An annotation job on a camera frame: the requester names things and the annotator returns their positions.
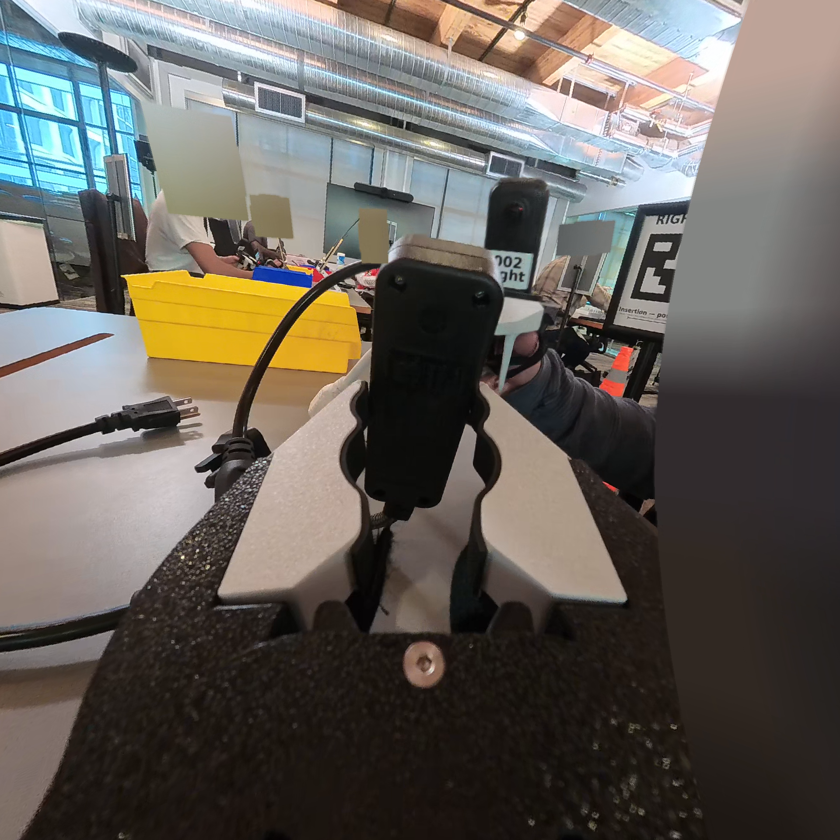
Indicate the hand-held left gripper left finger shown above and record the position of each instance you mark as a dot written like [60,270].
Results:
[289,512]

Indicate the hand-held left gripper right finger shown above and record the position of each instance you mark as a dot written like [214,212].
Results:
[551,525]

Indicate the black power adapter block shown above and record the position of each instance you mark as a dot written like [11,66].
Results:
[426,394]

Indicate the person's right forearm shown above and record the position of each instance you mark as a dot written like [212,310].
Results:
[590,420]

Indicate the person's right hand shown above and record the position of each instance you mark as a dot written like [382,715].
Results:
[535,340]

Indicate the white marker sign board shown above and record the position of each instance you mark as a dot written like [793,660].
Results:
[633,262]

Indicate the black video bar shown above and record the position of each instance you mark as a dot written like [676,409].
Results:
[384,191]

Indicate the orange traffic cone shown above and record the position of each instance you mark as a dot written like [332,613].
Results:
[620,377]

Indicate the computer monitor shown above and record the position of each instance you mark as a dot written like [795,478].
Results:
[348,223]

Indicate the yellow plastic bin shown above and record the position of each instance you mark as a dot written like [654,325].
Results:
[216,328]

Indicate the blue plastic bin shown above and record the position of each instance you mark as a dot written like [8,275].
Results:
[282,277]

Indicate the dark chair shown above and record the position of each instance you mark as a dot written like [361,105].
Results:
[108,275]

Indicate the white cabinet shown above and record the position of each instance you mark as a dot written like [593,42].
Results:
[26,262]

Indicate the black floor lamp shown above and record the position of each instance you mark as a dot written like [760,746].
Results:
[98,51]

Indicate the large window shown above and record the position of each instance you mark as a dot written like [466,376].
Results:
[39,124]

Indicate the silver ventilation duct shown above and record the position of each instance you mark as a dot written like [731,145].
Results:
[407,134]
[367,62]

